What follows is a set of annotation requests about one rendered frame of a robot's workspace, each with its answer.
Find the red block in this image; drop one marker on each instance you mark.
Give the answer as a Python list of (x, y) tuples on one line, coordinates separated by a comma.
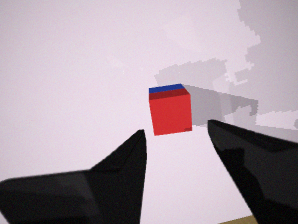
[(170, 111)]

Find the blue block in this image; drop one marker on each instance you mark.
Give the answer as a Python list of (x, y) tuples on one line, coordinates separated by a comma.
[(166, 88)]

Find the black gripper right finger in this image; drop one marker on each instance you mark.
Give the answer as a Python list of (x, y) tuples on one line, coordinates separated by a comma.
[(263, 168)]

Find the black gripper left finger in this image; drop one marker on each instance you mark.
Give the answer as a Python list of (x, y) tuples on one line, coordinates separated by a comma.
[(111, 192)]

